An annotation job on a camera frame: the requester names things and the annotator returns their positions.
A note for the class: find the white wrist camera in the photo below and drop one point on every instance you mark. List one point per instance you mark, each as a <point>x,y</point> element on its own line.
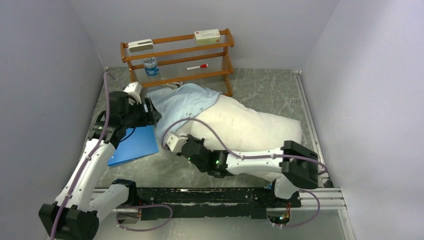
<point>134,89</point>
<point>175,142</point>

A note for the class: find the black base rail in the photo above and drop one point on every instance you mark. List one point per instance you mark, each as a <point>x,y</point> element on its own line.
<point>178,203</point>

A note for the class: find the white pillow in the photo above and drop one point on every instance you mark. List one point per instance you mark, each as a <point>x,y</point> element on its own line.
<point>229,124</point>

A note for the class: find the blue flat board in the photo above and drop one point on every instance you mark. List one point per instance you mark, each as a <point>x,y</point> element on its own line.
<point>138,142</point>

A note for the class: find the white eraser block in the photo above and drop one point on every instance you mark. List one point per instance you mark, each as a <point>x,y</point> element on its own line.
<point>140,45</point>

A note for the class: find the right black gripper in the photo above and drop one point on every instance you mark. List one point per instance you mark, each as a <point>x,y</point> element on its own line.
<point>190,137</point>

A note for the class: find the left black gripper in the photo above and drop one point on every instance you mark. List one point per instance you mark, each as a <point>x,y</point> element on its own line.
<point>149,117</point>

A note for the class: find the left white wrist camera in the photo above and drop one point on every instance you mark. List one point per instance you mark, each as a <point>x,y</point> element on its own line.
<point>134,89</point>

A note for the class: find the red capped white marker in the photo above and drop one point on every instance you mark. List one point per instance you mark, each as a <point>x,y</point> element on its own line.
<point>202,66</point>

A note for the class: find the aluminium table edge rail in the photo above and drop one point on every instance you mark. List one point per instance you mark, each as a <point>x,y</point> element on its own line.
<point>330,198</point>

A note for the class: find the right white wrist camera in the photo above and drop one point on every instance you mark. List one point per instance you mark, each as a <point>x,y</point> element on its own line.
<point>175,142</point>

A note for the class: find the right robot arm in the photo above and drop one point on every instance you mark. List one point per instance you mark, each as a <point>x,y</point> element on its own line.
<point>296,166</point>

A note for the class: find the wooden shelf rack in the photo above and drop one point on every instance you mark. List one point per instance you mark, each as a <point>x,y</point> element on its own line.
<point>176,53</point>

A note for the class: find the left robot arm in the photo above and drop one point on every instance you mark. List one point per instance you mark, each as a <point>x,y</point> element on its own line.
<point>74,215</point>

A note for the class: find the white box with red label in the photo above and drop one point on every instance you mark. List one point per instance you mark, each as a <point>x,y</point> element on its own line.
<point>207,37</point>

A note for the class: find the light blue pillowcase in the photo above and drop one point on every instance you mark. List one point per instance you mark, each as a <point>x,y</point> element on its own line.
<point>187,101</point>

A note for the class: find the small stapler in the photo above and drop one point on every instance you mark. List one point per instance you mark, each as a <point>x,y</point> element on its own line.
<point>172,85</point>

